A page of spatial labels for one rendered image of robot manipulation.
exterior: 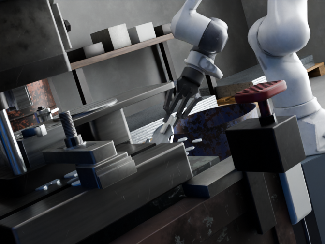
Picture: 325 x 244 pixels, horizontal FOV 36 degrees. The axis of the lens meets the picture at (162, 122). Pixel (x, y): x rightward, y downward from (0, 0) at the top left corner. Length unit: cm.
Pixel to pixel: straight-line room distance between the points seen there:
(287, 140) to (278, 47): 59
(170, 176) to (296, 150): 19
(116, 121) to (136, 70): 423
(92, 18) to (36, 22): 413
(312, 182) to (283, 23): 42
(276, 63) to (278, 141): 71
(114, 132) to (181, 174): 19
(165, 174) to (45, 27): 31
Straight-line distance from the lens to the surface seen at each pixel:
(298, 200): 92
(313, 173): 139
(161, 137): 166
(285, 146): 75
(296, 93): 139
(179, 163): 78
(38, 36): 83
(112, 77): 497
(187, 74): 165
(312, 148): 141
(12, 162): 78
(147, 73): 523
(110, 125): 91
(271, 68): 142
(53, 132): 83
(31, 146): 81
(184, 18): 159
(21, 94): 86
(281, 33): 130
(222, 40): 159
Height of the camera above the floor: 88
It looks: 10 degrees down
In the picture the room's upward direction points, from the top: 17 degrees counter-clockwise
